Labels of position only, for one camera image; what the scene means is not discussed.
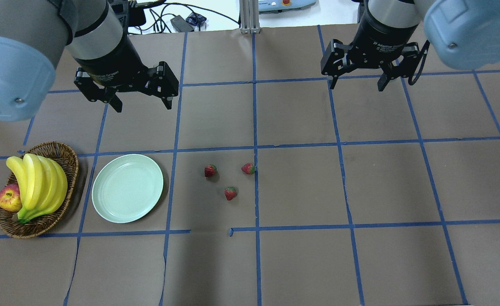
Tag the red strawberry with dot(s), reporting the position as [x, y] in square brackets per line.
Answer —
[230, 193]
[249, 168]
[210, 170]

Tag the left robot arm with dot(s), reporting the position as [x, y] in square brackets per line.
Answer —
[34, 34]

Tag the blue teach pendant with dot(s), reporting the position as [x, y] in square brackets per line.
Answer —
[275, 6]

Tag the light green plate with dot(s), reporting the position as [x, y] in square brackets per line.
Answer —
[127, 188]

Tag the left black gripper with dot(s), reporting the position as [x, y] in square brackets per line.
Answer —
[113, 63]

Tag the aluminium frame post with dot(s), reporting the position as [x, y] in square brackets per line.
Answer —
[249, 17]

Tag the yellow banana bunch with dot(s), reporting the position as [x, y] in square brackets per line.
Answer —
[43, 185]

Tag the woven wicker basket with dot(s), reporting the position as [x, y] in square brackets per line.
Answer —
[67, 158]

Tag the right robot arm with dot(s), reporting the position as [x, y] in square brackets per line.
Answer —
[464, 33]

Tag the black power adapter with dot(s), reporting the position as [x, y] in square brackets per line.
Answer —
[181, 25]

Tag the red yellow apple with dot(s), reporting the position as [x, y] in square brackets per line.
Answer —
[10, 199]

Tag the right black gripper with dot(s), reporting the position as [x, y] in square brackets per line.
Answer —
[377, 42]

